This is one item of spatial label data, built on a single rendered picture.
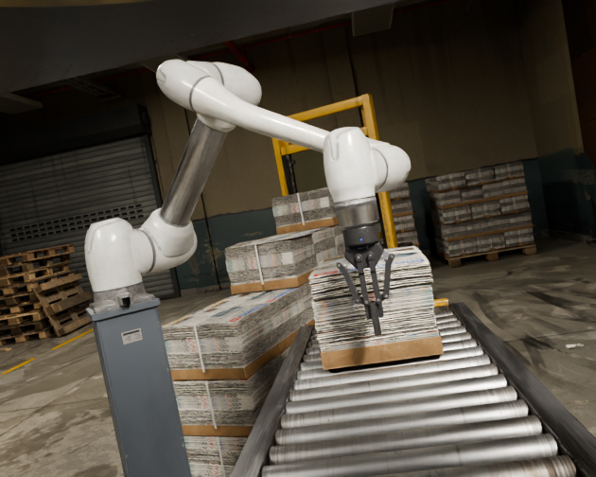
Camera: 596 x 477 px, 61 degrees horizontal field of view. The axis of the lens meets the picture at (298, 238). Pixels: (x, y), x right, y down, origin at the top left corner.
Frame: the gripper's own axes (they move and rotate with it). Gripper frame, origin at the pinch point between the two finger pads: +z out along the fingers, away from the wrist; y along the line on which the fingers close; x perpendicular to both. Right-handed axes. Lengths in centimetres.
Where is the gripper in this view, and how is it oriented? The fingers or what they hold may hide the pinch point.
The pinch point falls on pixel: (375, 317)
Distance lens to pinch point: 113.3
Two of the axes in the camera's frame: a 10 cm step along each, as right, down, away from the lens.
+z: 1.8, 9.8, 0.6
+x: -1.2, 0.8, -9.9
